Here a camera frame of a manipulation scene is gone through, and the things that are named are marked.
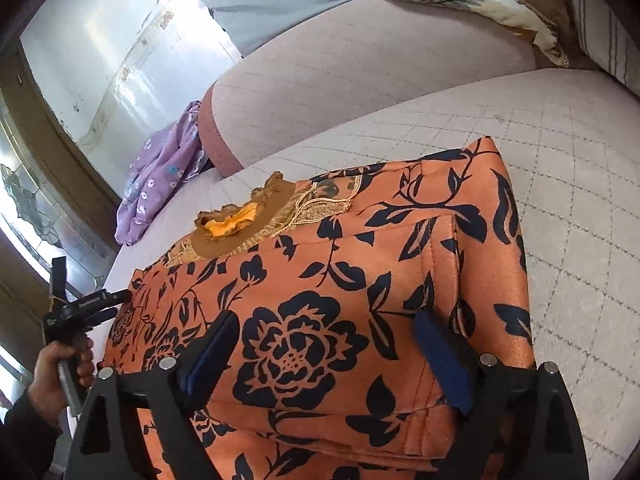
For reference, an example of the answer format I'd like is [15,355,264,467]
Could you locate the dark left sleeve forearm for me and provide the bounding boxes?
[0,392,62,480]

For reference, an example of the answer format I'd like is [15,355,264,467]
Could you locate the orange black floral garment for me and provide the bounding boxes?
[103,136,535,479]

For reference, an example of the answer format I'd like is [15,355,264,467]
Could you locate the striped beige pillow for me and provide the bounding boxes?
[570,0,639,96]

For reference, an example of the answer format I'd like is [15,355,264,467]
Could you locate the pink bolster pillow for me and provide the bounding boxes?
[198,0,536,177]

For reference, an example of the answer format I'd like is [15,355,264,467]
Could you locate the person's left hand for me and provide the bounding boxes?
[27,331,98,428]

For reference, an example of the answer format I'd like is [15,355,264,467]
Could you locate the purple floral garment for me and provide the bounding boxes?
[114,101,208,246]

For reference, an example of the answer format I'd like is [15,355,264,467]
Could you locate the mirrored wooden wardrobe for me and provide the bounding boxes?
[0,39,124,411]

